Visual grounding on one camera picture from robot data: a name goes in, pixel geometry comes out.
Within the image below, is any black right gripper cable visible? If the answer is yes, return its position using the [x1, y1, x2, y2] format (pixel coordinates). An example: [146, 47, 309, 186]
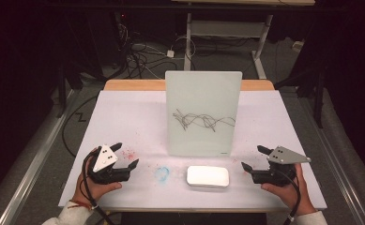
[275, 170, 302, 225]

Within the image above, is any white metal desk frame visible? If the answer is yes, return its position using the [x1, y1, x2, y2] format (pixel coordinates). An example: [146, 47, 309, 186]
[170, 0, 316, 80]

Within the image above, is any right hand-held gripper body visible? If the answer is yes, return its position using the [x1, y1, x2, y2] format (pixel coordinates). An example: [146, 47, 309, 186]
[251, 145, 312, 188]

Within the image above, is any dark metal stand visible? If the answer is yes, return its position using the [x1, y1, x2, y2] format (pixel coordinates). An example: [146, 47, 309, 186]
[274, 60, 329, 129]
[55, 60, 84, 119]

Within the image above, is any red string bracelet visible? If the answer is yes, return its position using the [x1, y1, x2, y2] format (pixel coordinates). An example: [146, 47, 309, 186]
[68, 199, 94, 211]

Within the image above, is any white table cover sheet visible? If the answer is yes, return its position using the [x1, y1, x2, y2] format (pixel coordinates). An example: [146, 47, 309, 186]
[57, 90, 328, 211]

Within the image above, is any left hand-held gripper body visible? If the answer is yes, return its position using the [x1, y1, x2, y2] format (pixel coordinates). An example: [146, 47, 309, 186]
[87, 143, 131, 185]

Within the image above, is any white board eraser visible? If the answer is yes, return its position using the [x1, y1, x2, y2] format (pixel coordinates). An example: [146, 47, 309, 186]
[186, 165, 231, 188]

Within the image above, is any small white floor box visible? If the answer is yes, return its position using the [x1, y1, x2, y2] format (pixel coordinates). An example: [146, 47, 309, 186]
[291, 40, 305, 53]

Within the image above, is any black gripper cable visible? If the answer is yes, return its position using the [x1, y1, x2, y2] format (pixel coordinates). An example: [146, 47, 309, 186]
[82, 149, 117, 225]
[275, 170, 302, 225]

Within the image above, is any black floor cable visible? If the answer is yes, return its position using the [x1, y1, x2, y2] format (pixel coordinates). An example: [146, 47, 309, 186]
[61, 95, 99, 158]

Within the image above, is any person's right hand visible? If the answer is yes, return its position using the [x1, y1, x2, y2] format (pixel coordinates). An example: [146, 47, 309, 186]
[260, 164, 317, 217]

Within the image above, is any person's left hand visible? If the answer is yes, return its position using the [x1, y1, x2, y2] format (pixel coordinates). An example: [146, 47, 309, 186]
[73, 153, 124, 207]

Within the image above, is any tangle of floor cables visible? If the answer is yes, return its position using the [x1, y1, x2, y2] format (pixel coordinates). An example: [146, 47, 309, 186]
[114, 22, 197, 80]

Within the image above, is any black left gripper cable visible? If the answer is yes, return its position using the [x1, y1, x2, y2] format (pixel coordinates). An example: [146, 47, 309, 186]
[82, 149, 117, 225]

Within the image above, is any white board with scribbles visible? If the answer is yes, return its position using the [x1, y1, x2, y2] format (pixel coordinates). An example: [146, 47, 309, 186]
[164, 70, 243, 158]

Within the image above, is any metal floor rail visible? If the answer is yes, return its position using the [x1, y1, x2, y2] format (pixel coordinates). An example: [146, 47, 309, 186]
[297, 89, 365, 225]
[0, 89, 82, 225]

